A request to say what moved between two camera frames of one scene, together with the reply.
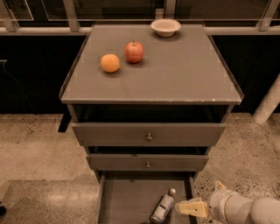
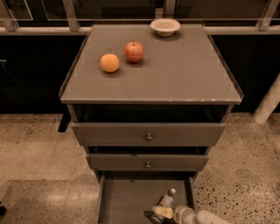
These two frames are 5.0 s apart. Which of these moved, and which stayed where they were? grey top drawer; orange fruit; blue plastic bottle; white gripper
Moved: white gripper
Stayed: orange fruit; blue plastic bottle; grey top drawer
